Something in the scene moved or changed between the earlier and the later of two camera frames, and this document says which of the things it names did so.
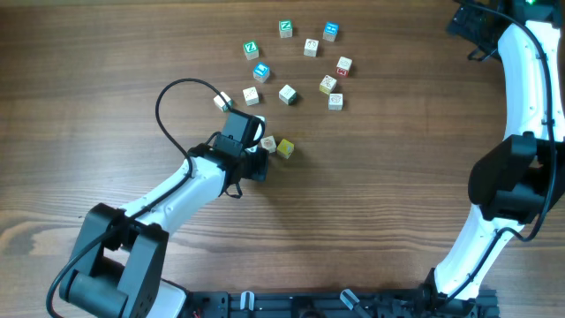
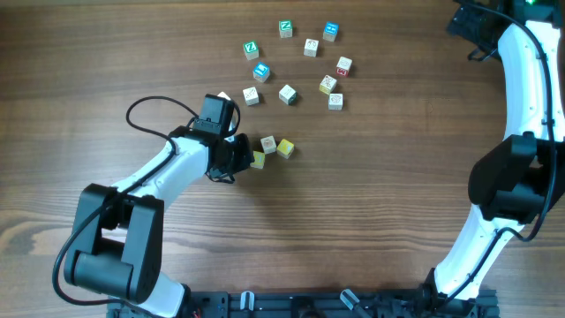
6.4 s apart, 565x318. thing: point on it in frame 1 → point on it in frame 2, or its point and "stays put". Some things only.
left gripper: [259, 171] → [246, 156]
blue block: [260, 71] stays put
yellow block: [285, 148] stays put
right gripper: [462, 25] stays put
